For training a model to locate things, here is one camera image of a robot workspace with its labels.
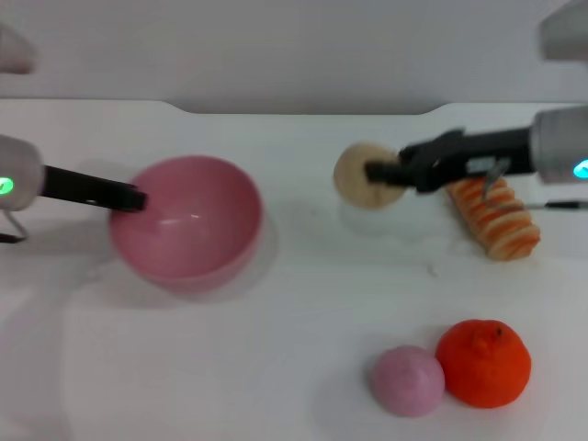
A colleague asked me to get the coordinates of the orange striped bread roll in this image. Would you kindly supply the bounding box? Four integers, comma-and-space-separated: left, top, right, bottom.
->
446, 175, 542, 262

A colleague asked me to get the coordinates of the pink round bun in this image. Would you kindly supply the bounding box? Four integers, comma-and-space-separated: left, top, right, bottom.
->
370, 345, 447, 418

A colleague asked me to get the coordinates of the beige egg yolk pastry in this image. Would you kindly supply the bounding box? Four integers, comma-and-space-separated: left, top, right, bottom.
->
333, 142, 408, 210

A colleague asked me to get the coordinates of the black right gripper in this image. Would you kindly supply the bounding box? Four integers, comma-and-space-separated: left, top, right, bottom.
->
365, 127, 537, 195

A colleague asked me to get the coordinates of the orange mandarin fruit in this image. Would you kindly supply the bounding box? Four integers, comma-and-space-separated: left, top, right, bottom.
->
435, 319, 533, 410

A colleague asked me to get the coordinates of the left gripper cable with plug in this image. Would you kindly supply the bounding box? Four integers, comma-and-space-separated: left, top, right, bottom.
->
0, 209, 29, 245

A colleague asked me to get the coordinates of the right gripper cable with plug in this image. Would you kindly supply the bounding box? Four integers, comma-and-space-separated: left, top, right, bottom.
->
481, 158, 588, 211

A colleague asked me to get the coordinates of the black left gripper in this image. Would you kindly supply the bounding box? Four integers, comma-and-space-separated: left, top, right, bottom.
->
42, 164, 149, 213

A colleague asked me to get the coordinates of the pink plastic bowl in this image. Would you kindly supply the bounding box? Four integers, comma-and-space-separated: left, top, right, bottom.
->
107, 155, 265, 296

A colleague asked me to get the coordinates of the gripper cable with plug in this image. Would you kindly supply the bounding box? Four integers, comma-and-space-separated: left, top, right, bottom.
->
481, 158, 588, 211
0, 209, 29, 245

